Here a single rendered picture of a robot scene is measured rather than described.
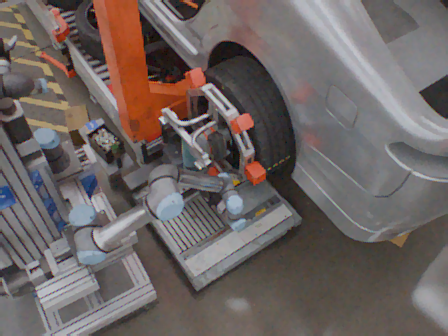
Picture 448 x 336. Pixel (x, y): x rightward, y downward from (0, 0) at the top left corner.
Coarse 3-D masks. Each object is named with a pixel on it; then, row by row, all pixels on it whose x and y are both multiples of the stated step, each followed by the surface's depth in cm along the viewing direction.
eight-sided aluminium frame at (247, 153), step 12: (192, 96) 268; (216, 96) 251; (192, 108) 279; (216, 108) 247; (228, 108) 246; (228, 120) 241; (240, 144) 245; (240, 156) 251; (252, 156) 250; (228, 168) 284; (240, 168) 258; (240, 180) 266
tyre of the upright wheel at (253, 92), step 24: (216, 72) 253; (240, 72) 250; (264, 72) 250; (240, 96) 242; (264, 96) 244; (264, 120) 243; (288, 120) 249; (264, 144) 245; (288, 144) 254; (264, 168) 255
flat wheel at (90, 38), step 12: (84, 0) 387; (84, 12) 378; (84, 24) 370; (96, 24) 400; (144, 24) 371; (84, 36) 367; (96, 36) 363; (144, 36) 367; (156, 36) 380; (84, 48) 382; (96, 48) 370
